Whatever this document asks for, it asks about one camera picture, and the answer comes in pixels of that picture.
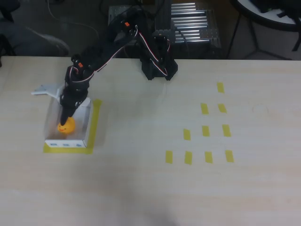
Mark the yellow tape square outline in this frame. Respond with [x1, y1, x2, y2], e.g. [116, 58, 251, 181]
[43, 99, 103, 155]

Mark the aluminium frame rack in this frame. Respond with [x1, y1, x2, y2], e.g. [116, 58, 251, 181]
[105, 2, 223, 59]

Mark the yellow rubber duck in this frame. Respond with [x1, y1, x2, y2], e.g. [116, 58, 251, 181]
[57, 117, 77, 135]

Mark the round white table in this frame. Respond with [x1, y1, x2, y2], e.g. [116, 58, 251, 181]
[230, 0, 301, 33]

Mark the white floor cable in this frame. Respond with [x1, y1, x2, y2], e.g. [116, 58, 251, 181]
[46, 0, 101, 40]

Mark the black table leg stand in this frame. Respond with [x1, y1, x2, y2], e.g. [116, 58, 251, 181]
[227, 9, 301, 60]

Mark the white cardboard box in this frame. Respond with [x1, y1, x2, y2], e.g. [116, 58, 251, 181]
[44, 96, 93, 149]

